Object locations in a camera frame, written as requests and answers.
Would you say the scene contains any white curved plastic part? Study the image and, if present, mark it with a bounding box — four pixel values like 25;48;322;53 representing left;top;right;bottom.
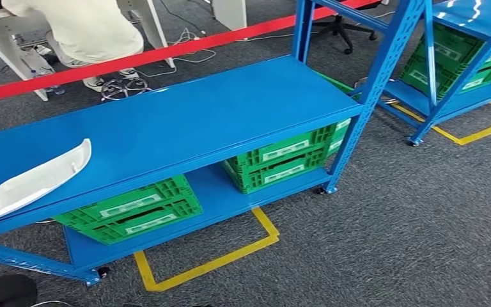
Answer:
0;138;93;222

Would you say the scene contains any round silver stool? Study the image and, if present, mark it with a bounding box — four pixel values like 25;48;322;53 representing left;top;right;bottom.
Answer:
353;77;399;106

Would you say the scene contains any white cable bundle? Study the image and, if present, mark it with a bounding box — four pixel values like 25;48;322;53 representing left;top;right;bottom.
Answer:
134;27;217;79

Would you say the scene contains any black rounded floor object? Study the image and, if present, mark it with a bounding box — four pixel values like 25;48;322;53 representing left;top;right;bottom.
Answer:
0;274;38;307

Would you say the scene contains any black office chair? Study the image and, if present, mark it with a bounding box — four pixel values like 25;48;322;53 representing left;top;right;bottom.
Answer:
311;13;378;56

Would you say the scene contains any person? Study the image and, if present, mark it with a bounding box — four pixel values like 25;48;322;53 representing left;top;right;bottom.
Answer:
0;0;145;93

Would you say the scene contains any long blue metal shelf rack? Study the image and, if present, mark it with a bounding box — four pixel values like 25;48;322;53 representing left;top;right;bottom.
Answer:
0;0;427;288

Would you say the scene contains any clear water bottle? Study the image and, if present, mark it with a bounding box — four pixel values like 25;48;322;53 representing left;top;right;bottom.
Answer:
30;68;66;96

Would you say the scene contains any white desk side panel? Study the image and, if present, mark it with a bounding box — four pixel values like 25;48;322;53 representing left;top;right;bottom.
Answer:
211;0;248;32

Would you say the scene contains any green plastic crate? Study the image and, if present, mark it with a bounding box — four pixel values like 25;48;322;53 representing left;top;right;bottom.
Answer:
398;22;491;101
221;71;357;195
53;174;205;246

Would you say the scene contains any chrome base swivel stool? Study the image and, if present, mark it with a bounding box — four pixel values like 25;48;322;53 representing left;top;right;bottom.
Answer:
100;75;153;103

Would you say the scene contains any red barrier tape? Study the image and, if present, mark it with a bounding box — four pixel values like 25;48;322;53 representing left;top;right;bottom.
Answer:
0;0;383;106

